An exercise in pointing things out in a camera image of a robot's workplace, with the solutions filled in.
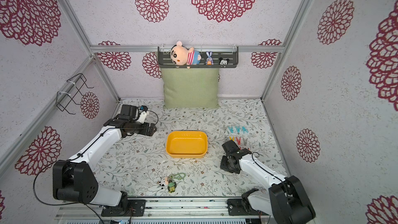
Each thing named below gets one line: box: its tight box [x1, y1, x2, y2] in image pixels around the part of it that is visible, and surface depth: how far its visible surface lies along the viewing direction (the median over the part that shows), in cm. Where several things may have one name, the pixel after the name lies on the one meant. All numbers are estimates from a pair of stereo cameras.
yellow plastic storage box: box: [165, 130, 209, 159], surface depth 97 cm
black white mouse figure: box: [218, 57, 230, 65], surface depth 94 cm
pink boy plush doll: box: [170, 40, 202, 69], surface depth 87 cm
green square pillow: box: [161, 67, 221, 110], surface depth 102 cm
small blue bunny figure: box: [205, 50, 215, 66], surface depth 93 cm
